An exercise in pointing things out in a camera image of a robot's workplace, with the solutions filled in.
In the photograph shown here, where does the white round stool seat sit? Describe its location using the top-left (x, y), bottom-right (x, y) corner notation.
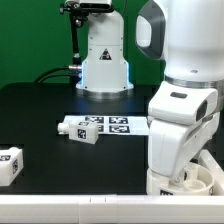
top-left (146, 162), bottom-right (215, 196)

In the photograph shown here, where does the paper sheet with markers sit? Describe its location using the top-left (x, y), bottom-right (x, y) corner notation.
top-left (64, 115), bottom-right (149, 136)

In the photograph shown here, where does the white L-shaped fence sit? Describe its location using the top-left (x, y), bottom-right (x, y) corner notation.
top-left (0, 150), bottom-right (224, 224)

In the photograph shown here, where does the black cable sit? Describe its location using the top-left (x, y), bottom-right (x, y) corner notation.
top-left (34, 66), bottom-right (83, 85)

